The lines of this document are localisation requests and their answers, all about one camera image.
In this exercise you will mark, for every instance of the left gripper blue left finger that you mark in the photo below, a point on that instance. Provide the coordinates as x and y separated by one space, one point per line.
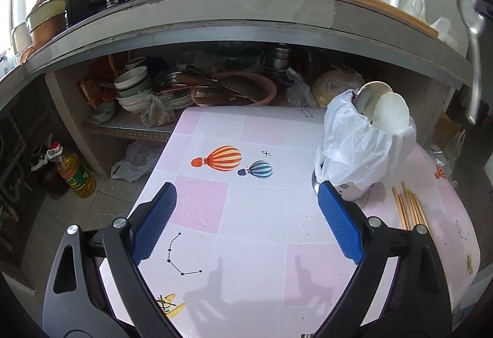
149 220

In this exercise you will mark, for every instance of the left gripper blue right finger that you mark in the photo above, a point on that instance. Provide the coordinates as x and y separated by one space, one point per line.
339 216

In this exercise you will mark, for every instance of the wooden chopstick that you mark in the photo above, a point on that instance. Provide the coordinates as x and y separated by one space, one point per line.
404 208
395 196
412 208
404 188
422 210
414 203

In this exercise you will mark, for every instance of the cream plastic ladle spoon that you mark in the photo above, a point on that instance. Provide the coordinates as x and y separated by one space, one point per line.
368 96

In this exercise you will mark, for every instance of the stainless steel spoon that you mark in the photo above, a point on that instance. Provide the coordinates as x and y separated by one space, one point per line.
474 23

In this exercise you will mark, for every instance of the concrete kitchen counter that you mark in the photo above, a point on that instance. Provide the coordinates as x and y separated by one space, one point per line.
327 24

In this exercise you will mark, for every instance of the stainless steel utensil holder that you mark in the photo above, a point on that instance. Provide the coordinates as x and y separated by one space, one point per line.
349 192

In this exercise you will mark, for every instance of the white plastic bag liner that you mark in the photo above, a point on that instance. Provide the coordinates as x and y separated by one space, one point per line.
354 151

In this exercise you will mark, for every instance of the yellow cooking oil bottle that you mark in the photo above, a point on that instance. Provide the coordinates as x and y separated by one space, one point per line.
72 170

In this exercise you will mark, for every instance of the yellowish plastic food bag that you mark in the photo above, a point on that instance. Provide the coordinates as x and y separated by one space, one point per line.
333 83

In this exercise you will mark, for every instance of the stack of white bowls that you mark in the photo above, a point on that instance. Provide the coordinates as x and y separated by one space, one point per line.
133 86

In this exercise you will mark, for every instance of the pink plastic basin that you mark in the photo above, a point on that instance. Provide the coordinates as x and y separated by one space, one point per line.
234 89

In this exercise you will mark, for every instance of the brown enamel pot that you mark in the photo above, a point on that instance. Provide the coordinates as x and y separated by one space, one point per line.
46 20

